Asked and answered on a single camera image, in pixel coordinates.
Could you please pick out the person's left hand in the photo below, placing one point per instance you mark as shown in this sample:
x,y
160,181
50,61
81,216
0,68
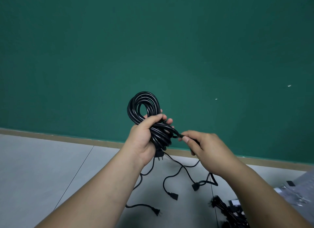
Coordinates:
x,y
139,142

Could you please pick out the person's right hand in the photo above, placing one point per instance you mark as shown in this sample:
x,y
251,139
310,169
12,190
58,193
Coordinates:
x,y
213,154

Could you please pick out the person's left thumb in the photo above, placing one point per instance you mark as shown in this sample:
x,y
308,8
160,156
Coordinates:
x,y
152,119

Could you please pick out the person's right thumb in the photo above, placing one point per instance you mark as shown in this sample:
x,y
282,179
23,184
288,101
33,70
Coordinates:
x,y
188,140

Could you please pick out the person's right forearm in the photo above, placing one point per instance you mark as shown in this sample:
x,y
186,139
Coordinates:
x,y
265,198

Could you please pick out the person's left forearm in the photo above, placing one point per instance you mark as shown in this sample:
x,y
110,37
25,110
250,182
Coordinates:
x,y
103,196

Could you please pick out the clear plastic bags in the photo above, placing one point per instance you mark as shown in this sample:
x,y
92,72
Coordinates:
x,y
300,189

